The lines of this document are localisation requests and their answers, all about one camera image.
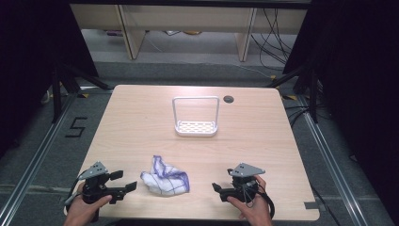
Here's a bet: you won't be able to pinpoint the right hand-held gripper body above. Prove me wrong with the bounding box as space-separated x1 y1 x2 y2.
218 162 266 203

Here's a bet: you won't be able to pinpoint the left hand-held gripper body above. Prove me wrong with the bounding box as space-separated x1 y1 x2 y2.
78 161 127 223

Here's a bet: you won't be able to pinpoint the white cloth with purple grid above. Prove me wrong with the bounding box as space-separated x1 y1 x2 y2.
139 154 191 198

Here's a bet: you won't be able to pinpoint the white wire basket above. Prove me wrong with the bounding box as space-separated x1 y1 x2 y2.
171 95 221 137

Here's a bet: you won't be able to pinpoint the person's right hand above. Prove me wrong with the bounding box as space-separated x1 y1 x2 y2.
226 174 273 226

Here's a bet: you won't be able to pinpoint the person's left hand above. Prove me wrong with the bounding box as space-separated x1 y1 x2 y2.
63 182 113 226

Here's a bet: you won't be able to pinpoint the black metal stand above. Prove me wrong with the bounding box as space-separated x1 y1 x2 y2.
265 64 320 124
51 60 113 124

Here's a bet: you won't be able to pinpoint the black curtain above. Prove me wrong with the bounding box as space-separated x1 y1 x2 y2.
0 0 99 159
282 0 399 220

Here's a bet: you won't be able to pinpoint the beige wooden desk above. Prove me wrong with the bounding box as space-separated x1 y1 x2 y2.
69 3 309 62

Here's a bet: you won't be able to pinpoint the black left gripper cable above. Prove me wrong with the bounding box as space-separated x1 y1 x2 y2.
64 169 92 206

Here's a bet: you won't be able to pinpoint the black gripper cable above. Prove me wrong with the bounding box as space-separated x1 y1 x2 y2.
64 169 92 206
243 183 276 219

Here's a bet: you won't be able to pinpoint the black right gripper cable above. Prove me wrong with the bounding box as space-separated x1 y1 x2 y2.
243 183 276 219

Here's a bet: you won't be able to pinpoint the aluminium floor rail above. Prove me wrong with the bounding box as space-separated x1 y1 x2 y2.
296 93 369 226
0 92 78 226

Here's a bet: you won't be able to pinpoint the black floor cables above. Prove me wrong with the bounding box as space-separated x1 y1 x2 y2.
283 104 315 127

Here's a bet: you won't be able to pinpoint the thin white floor cable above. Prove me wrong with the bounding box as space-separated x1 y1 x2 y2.
232 61 273 80

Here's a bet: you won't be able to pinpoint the bundle of black cables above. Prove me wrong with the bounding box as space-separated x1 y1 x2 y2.
249 8 295 70

